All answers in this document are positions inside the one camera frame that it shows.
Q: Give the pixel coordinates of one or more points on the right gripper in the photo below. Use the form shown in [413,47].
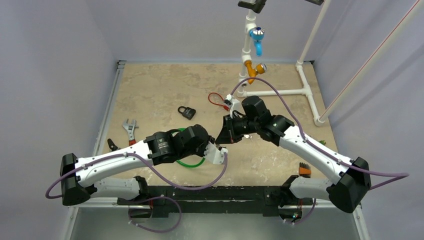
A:
[227,129]

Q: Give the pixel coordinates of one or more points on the green cable lock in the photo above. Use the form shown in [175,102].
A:
[191,163]

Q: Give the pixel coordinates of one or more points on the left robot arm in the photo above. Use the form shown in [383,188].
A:
[80,176]

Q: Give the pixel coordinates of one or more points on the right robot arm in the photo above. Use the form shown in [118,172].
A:
[347,181]

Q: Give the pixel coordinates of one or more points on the black padlock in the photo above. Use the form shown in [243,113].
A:
[187,112]

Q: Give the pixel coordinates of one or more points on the orange faucet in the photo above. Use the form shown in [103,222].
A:
[252,71]

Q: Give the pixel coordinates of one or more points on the orange black brush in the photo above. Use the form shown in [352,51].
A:
[304,170]

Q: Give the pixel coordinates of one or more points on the blue faucet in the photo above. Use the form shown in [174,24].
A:
[257,35]

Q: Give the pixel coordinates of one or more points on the red adjustable wrench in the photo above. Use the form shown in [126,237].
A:
[130,127]

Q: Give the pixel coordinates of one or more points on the black pliers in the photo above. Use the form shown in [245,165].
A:
[111,145]

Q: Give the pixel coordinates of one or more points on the red cable lock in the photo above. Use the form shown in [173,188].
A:
[218,100]

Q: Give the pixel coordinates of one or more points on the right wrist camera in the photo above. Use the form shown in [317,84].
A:
[233,104]

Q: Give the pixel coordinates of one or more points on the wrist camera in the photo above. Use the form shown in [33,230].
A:
[215,154]
[233,104]

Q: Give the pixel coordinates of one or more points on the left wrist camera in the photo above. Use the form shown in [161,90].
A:
[215,154]

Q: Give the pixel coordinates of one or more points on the white PVC pipe frame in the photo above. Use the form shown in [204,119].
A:
[256,6]

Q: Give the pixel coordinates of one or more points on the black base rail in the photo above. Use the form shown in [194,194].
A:
[269,201]

